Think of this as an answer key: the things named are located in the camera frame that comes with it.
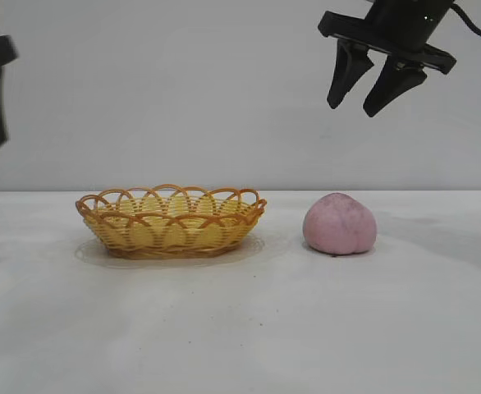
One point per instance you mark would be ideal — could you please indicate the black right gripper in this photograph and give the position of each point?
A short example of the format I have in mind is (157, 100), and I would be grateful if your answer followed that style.
(400, 28)

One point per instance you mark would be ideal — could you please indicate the pink peach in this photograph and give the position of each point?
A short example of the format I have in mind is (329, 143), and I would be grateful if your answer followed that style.
(339, 223)

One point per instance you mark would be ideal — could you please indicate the yellow woven wicker basket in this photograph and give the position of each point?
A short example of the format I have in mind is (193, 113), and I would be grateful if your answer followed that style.
(170, 234)

